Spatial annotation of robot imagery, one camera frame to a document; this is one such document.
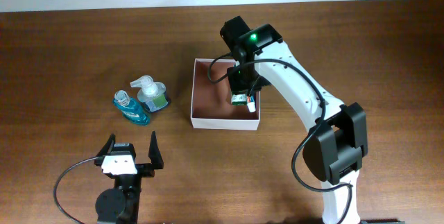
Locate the green white soap packet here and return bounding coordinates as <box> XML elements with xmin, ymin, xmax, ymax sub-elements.
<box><xmin>231</xmin><ymin>94</ymin><xmax>248</xmax><ymax>105</ymax></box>

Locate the blue mouthwash bottle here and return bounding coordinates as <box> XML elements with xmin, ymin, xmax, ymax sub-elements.
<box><xmin>113</xmin><ymin>90</ymin><xmax>150</xmax><ymax>126</ymax></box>

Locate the clear pump soap bottle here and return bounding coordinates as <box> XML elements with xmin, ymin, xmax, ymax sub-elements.
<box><xmin>130</xmin><ymin>75</ymin><xmax>171</xmax><ymax>113</ymax></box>

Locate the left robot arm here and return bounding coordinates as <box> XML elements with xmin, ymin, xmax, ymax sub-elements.
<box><xmin>94</xmin><ymin>132</ymin><xmax>164</xmax><ymax>224</ymax></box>

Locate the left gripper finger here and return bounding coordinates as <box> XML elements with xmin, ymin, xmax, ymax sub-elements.
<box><xmin>96</xmin><ymin>134</ymin><xmax>115</xmax><ymax>157</ymax></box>
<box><xmin>148</xmin><ymin>131</ymin><xmax>164</xmax><ymax>169</ymax></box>

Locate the white cardboard box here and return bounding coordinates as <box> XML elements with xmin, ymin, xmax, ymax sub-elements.
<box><xmin>190</xmin><ymin>58</ymin><xmax>261</xmax><ymax>130</ymax></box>

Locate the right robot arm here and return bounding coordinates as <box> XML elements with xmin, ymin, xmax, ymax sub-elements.
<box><xmin>220</xmin><ymin>16</ymin><xmax>368</xmax><ymax>223</ymax></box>

